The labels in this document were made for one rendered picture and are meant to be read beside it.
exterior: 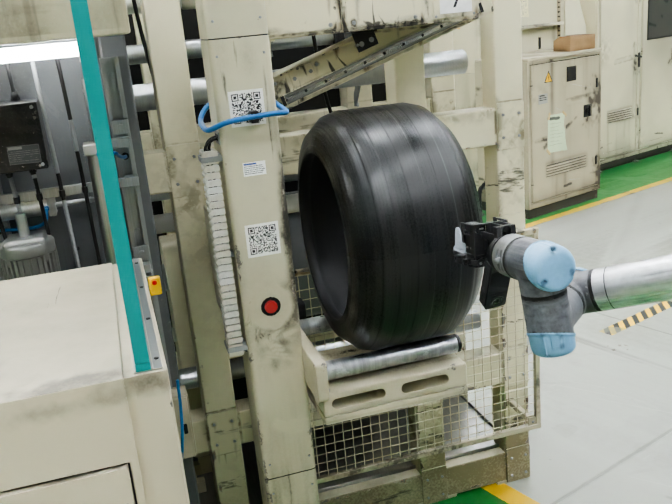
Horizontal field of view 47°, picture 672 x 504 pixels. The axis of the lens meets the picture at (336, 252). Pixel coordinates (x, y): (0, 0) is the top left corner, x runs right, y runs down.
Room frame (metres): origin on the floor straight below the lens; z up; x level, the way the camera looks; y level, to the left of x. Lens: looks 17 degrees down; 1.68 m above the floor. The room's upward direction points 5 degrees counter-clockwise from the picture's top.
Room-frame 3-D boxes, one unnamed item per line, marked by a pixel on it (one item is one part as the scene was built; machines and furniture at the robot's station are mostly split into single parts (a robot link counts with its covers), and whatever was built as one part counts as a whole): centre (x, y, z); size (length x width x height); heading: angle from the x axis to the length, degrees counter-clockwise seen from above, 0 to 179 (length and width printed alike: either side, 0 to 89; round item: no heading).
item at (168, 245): (2.49, 0.55, 0.61); 0.33 x 0.06 x 0.86; 16
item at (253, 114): (1.72, 0.18, 1.50); 0.19 x 0.19 x 0.06; 16
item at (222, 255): (1.67, 0.25, 1.19); 0.05 x 0.04 x 0.48; 16
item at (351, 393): (1.67, -0.10, 0.84); 0.36 x 0.09 x 0.06; 106
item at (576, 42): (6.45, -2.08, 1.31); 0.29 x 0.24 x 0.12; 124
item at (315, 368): (1.76, 0.11, 0.90); 0.40 x 0.03 x 0.10; 16
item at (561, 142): (6.39, -1.78, 0.62); 0.91 x 0.58 x 1.25; 124
